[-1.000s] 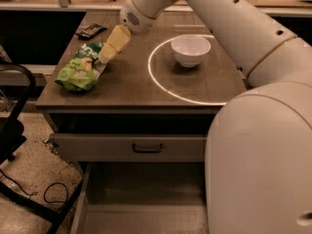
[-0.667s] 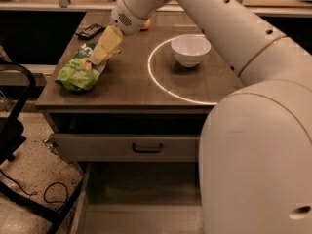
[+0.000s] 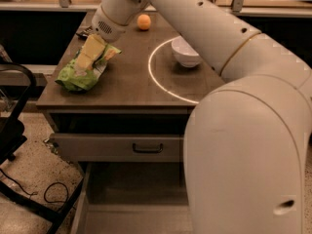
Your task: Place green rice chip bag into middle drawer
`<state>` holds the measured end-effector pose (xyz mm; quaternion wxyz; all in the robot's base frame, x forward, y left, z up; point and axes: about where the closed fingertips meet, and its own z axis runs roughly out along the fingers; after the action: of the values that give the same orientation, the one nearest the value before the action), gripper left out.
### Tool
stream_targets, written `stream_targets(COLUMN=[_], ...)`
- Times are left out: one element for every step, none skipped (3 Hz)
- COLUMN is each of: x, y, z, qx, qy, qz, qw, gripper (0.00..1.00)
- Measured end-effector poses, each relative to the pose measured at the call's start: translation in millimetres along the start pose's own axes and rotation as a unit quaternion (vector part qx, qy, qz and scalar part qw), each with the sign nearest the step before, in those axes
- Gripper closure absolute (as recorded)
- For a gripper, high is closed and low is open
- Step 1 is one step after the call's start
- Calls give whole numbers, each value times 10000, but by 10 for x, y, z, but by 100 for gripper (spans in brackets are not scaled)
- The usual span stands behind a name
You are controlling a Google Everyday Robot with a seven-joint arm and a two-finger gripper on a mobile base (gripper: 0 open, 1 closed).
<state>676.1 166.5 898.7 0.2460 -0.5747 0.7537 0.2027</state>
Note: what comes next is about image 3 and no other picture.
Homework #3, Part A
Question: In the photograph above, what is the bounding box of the dark candy bar wrapper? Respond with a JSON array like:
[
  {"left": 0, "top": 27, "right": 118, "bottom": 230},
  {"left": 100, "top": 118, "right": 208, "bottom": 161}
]
[{"left": 76, "top": 27, "right": 93, "bottom": 40}]

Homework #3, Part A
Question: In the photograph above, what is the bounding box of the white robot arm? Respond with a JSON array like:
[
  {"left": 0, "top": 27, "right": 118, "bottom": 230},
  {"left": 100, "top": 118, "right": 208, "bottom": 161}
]
[{"left": 92, "top": 0, "right": 312, "bottom": 234}]

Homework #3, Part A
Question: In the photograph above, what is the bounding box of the grey drawer cabinet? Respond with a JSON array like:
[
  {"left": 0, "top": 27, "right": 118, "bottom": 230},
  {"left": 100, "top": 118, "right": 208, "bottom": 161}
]
[{"left": 35, "top": 11, "right": 227, "bottom": 234}]

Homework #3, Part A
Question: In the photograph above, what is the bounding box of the top drawer with black handle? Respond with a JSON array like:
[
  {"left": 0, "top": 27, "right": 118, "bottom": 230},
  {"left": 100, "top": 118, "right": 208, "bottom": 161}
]
[{"left": 51, "top": 114, "right": 188, "bottom": 162}]

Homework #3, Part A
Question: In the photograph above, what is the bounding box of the white bowl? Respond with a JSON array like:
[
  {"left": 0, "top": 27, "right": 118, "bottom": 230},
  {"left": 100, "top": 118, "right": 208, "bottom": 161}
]
[{"left": 171, "top": 36, "right": 202, "bottom": 68}]

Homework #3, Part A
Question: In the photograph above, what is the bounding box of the black office chair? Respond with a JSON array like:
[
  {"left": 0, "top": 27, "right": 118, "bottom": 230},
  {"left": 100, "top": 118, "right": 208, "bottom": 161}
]
[{"left": 0, "top": 62, "right": 83, "bottom": 234}]

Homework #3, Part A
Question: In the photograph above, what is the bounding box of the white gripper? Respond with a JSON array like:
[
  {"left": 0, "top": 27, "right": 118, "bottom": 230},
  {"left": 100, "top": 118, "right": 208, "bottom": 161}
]
[{"left": 74, "top": 7, "right": 126, "bottom": 70}]

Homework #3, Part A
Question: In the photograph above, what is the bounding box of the open middle drawer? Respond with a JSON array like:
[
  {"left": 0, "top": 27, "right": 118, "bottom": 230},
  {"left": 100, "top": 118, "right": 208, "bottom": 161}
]
[{"left": 70, "top": 163, "right": 193, "bottom": 234}]

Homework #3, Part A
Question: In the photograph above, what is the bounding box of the orange fruit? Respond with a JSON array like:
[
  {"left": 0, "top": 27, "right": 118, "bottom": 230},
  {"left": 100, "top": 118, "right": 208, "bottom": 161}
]
[{"left": 136, "top": 15, "right": 151, "bottom": 30}]

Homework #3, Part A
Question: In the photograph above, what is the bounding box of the black floor cable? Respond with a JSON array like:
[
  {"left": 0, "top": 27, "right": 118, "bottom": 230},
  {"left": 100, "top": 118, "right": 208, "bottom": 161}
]
[{"left": 0, "top": 168, "right": 70, "bottom": 205}]

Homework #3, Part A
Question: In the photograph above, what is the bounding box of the green rice chip bag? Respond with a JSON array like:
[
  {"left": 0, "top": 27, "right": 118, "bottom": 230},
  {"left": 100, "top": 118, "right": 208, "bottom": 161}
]
[{"left": 56, "top": 45, "right": 121, "bottom": 94}]

